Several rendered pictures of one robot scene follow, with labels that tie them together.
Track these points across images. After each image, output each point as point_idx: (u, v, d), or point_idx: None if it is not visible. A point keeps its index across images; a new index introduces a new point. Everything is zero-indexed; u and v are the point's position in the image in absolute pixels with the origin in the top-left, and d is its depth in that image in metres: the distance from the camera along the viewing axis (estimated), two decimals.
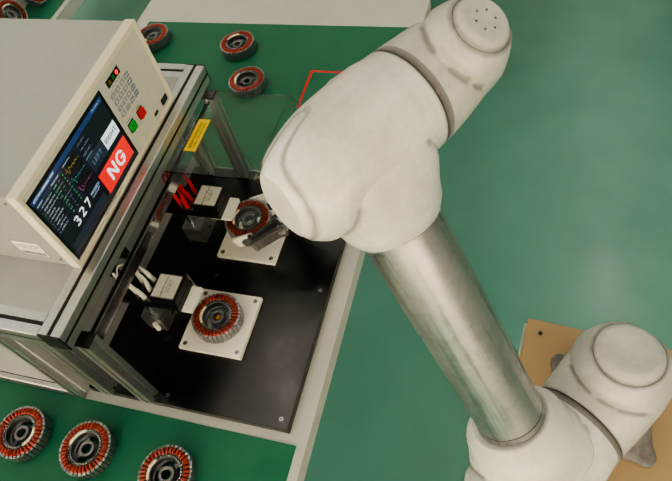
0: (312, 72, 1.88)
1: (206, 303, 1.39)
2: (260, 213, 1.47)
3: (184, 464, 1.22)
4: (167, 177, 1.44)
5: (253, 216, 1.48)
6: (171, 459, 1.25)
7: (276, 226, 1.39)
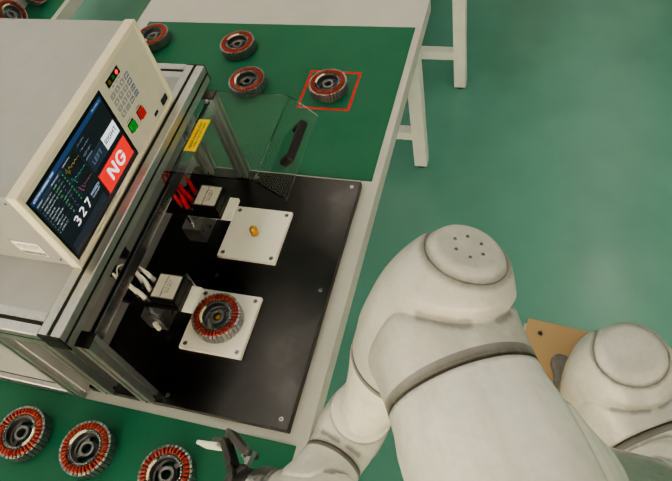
0: (312, 72, 1.88)
1: (206, 303, 1.39)
2: (338, 81, 1.79)
3: (184, 464, 1.22)
4: (167, 177, 1.44)
5: (332, 82, 1.80)
6: (171, 459, 1.25)
7: None
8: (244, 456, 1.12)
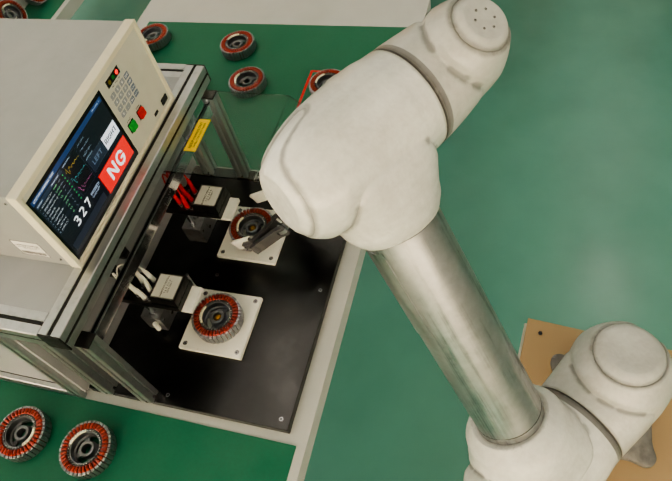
0: (312, 72, 1.88)
1: (206, 303, 1.39)
2: None
3: (267, 218, 1.50)
4: (167, 177, 1.44)
5: None
6: (254, 219, 1.53)
7: (276, 226, 1.38)
8: None
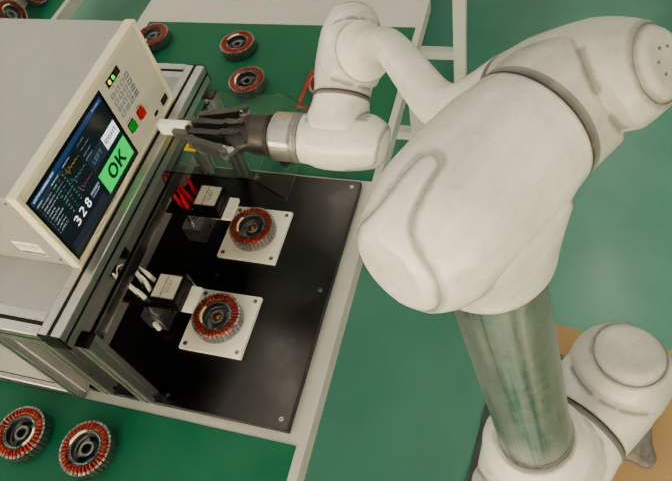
0: (312, 72, 1.88)
1: (206, 303, 1.39)
2: None
3: (267, 218, 1.50)
4: (167, 177, 1.44)
5: None
6: (254, 219, 1.53)
7: (225, 122, 1.17)
8: (228, 154, 1.14)
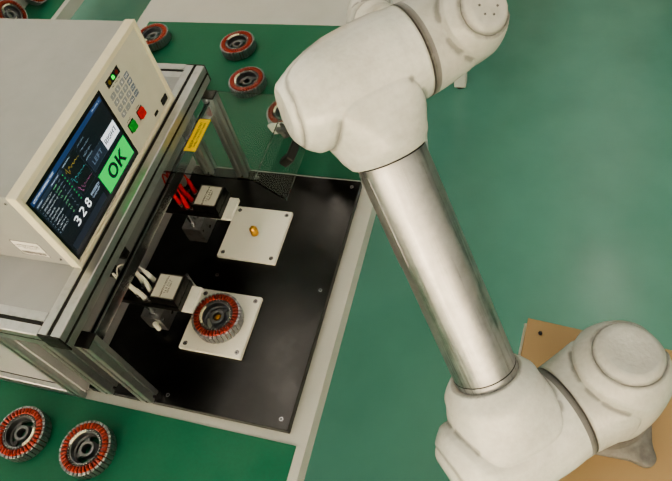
0: None
1: (206, 303, 1.39)
2: None
3: None
4: (167, 177, 1.44)
5: None
6: None
7: None
8: None
